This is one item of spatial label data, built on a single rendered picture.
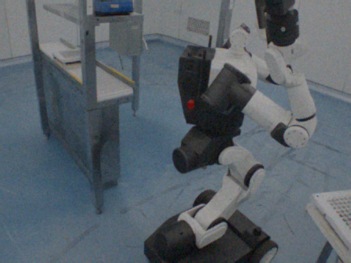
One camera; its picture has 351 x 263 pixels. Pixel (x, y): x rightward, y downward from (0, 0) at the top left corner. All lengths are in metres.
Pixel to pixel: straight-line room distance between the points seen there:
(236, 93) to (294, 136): 0.23
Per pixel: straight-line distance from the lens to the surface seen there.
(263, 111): 1.01
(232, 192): 1.70
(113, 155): 2.20
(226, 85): 1.01
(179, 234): 1.58
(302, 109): 0.98
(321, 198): 1.12
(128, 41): 1.76
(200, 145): 1.28
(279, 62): 0.91
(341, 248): 1.05
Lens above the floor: 1.53
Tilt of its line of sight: 29 degrees down
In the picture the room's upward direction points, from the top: 5 degrees clockwise
